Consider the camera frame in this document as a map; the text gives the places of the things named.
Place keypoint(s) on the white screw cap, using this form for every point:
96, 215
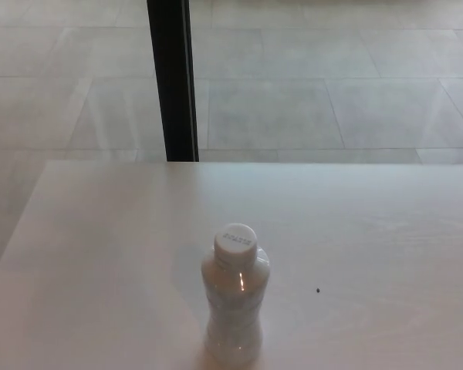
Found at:
235, 241

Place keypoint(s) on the white plastic bottle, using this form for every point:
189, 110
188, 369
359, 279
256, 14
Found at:
235, 308

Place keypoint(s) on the black vertical pole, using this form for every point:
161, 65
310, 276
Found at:
173, 77

